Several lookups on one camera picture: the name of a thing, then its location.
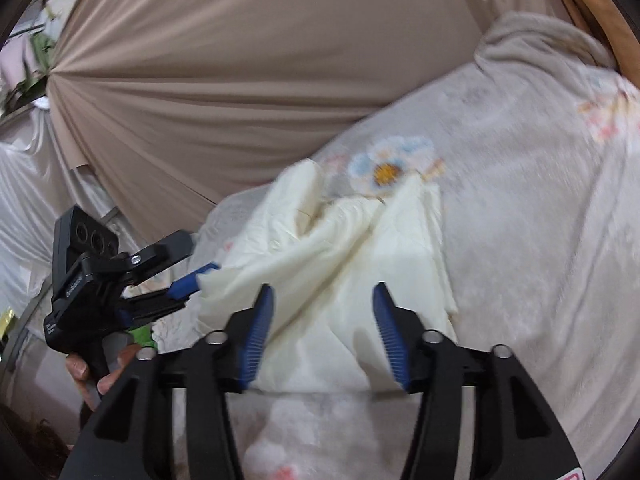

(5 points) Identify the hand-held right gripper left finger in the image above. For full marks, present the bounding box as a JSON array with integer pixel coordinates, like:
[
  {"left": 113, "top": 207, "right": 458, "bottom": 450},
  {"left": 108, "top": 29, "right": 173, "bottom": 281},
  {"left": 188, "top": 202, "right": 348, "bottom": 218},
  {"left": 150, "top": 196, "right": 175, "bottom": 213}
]
[{"left": 59, "top": 283, "right": 276, "bottom": 480}]

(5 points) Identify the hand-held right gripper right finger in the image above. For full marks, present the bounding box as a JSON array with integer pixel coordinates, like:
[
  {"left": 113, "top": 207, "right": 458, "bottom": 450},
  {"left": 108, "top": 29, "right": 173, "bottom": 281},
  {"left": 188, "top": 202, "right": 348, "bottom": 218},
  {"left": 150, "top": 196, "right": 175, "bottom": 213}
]
[{"left": 372, "top": 282, "right": 584, "bottom": 480}]

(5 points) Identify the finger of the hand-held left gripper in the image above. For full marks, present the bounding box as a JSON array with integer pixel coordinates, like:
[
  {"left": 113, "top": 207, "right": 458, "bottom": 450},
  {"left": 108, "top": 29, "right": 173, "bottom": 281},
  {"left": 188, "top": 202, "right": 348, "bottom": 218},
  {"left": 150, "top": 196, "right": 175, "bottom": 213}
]
[
  {"left": 117, "top": 230, "right": 197, "bottom": 287},
  {"left": 117, "top": 261, "right": 222, "bottom": 334}
]

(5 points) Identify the cream quilted jacket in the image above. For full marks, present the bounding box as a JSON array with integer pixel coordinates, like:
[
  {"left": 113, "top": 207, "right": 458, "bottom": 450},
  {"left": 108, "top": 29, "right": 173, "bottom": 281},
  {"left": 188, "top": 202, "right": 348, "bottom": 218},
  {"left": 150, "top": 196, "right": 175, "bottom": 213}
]
[{"left": 192, "top": 161, "right": 459, "bottom": 394}]

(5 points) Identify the person's left hand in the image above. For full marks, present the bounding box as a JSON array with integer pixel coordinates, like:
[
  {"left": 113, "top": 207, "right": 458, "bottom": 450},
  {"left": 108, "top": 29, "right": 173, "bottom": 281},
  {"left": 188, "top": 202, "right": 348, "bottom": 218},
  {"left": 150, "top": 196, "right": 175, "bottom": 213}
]
[{"left": 65, "top": 346, "right": 137, "bottom": 412}]

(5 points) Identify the green cloth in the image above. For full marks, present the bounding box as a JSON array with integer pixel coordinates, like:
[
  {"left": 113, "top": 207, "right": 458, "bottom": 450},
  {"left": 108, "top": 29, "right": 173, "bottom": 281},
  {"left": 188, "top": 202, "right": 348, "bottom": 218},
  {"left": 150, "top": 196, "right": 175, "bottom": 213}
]
[{"left": 127, "top": 326, "right": 155, "bottom": 350}]

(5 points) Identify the white satin curtain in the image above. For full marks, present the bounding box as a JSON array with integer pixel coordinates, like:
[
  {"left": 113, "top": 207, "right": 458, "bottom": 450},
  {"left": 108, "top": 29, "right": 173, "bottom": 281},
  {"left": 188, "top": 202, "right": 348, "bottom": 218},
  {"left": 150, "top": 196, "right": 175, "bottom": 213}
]
[{"left": 0, "top": 105, "right": 132, "bottom": 313}]

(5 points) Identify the grey floral fleece blanket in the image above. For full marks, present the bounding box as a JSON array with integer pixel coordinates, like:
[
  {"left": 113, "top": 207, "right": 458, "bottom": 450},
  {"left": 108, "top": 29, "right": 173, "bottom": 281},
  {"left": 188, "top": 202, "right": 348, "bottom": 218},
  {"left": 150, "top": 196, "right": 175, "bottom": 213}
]
[{"left": 150, "top": 10, "right": 640, "bottom": 480}]

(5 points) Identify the beige draped curtain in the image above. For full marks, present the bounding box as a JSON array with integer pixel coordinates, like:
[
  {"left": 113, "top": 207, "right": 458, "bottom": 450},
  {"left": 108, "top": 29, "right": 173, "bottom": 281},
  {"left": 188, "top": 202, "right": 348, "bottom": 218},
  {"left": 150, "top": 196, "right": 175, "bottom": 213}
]
[{"left": 45, "top": 0, "right": 573, "bottom": 243}]

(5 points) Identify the orange hanging cloth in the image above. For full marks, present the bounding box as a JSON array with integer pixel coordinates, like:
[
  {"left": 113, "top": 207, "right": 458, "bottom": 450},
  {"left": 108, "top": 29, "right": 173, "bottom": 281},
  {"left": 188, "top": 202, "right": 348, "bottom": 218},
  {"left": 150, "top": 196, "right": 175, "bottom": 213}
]
[{"left": 542, "top": 0, "right": 640, "bottom": 88}]

